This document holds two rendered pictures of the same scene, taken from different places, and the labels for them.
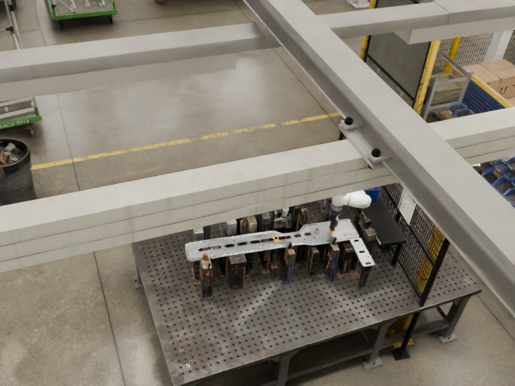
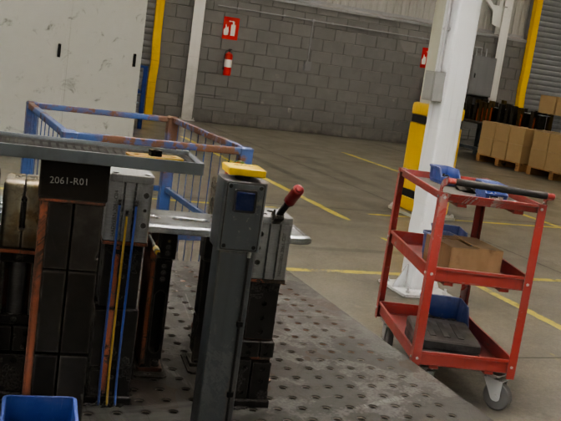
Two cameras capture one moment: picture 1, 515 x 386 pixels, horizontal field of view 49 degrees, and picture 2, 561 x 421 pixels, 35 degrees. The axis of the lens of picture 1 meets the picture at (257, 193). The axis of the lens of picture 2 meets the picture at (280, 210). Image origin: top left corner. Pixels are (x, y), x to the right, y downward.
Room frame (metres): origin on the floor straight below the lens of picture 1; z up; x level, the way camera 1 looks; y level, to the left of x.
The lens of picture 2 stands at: (4.61, 0.50, 1.33)
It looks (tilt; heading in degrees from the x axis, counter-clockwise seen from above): 10 degrees down; 182
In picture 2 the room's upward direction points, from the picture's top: 8 degrees clockwise
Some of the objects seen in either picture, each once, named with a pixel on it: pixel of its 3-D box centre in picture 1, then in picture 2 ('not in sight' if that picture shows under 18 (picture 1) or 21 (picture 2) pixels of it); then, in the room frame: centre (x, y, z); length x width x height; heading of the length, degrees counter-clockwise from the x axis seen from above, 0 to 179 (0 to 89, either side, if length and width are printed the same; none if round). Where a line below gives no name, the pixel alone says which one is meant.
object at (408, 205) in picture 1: (408, 202); not in sight; (3.27, -1.18, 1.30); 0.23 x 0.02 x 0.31; 18
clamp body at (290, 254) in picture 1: (288, 264); not in sight; (2.91, -0.28, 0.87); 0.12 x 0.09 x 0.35; 18
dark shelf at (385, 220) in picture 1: (372, 205); not in sight; (3.52, -0.97, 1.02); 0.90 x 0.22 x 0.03; 18
